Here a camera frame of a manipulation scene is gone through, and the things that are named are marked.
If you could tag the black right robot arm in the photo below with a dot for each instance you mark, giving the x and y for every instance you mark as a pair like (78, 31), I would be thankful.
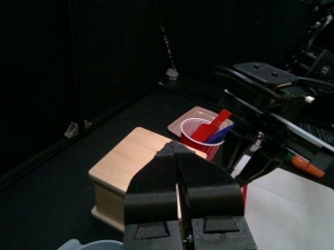
(315, 42)

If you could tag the black keyboard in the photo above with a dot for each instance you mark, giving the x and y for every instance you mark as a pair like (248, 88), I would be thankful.
(319, 132)

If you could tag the silver aluminium frame rail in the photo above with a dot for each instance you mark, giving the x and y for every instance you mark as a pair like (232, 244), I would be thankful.
(299, 128)

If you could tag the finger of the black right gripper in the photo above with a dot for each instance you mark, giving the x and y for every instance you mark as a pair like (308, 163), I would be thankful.
(260, 164)
(229, 146)

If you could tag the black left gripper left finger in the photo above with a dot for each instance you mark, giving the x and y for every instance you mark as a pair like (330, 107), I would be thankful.
(149, 192)

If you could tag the light wooden cutting block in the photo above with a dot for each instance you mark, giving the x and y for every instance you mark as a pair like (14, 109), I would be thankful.
(125, 156)

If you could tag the metal frame corner bracket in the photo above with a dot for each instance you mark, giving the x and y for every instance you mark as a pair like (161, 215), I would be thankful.
(172, 74)
(70, 130)
(86, 124)

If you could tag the beige square plate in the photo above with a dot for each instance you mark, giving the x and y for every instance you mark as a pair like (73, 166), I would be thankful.
(195, 114)

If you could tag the blue toy utensil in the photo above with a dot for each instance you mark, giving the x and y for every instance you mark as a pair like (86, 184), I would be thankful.
(221, 133)

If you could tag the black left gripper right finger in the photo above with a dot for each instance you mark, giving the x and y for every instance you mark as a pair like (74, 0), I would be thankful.
(212, 192)

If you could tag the orange toy carrot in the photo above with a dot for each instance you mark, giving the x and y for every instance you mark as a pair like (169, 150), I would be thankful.
(306, 166)

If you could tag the red plastic cup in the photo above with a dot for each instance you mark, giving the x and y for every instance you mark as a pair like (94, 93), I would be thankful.
(191, 140)

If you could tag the light blue bowl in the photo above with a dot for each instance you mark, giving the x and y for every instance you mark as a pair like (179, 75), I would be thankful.
(93, 245)

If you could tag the white paper sheet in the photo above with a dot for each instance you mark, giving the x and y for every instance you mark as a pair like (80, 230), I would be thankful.
(291, 211)

